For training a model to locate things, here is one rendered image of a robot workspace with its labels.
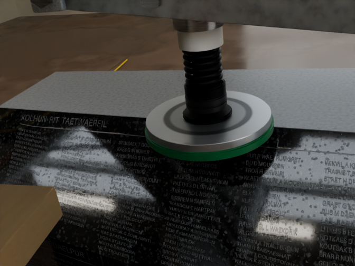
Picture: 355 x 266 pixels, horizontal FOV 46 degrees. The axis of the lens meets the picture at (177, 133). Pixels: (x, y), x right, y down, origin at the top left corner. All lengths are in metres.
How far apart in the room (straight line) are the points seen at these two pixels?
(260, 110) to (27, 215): 0.40
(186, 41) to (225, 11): 0.09
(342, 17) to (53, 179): 0.60
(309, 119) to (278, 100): 0.10
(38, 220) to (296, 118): 0.45
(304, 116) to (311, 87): 0.14
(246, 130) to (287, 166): 0.10
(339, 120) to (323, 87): 0.15
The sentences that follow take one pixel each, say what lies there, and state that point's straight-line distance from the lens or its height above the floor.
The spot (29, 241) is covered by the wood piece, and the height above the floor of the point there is 0.80.
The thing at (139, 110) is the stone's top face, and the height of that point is 0.80.
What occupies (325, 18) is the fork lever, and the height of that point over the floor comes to 1.00.
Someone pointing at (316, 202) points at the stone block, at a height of 0.72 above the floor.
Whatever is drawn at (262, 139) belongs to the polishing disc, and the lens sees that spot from 0.66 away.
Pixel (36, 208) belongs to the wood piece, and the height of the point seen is 0.83.
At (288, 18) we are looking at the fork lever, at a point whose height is 1.00.
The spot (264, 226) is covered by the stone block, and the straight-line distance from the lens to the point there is 0.70.
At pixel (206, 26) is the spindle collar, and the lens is 0.63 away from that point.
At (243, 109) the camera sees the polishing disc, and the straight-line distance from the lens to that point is 0.72.
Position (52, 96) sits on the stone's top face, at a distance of 1.02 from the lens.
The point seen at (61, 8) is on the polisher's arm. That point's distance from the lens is 0.64.
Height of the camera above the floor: 1.14
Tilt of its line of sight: 27 degrees down
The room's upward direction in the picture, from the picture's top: 7 degrees counter-clockwise
